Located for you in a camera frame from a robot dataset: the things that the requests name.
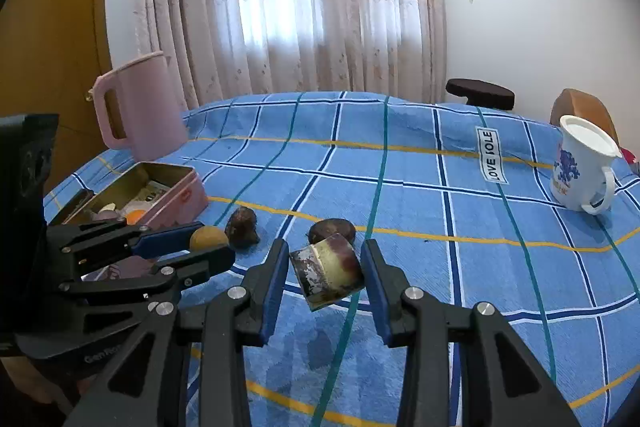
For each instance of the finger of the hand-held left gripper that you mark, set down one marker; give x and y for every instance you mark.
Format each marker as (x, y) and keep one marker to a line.
(200, 264)
(165, 239)

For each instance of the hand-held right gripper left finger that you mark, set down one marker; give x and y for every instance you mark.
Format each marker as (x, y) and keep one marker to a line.
(272, 297)

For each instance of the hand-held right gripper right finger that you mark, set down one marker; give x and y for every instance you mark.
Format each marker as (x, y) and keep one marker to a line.
(375, 292)

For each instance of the small tan longan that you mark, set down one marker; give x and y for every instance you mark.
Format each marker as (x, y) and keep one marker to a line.
(210, 237)

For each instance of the small orange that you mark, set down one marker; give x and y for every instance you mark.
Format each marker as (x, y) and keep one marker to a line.
(136, 218)

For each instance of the pink metal tin box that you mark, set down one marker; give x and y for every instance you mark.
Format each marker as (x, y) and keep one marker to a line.
(185, 197)

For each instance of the cut passion fruit brown face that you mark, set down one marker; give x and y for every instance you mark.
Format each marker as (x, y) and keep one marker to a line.
(330, 267)

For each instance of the person's left forearm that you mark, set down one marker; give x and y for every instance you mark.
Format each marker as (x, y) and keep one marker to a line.
(30, 377)

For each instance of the folded printed paper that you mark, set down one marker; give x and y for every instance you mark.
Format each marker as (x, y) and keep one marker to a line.
(150, 193)

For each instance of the dark wrinkled passion fruit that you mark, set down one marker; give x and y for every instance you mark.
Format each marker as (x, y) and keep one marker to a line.
(331, 229)
(241, 227)

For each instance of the blue checked blanket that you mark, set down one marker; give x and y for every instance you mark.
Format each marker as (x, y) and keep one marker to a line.
(425, 187)

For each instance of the brass door knob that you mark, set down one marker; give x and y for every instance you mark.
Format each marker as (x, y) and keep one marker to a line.
(89, 96)

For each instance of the pink electric kettle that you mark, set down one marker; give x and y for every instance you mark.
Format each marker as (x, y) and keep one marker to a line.
(145, 112)

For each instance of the wooden door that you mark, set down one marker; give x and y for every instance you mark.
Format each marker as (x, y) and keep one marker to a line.
(55, 47)

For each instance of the dark round stool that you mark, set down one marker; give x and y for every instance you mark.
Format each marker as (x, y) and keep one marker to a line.
(480, 91)

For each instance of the white cup blue print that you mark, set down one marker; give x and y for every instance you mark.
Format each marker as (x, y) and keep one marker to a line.
(575, 182)

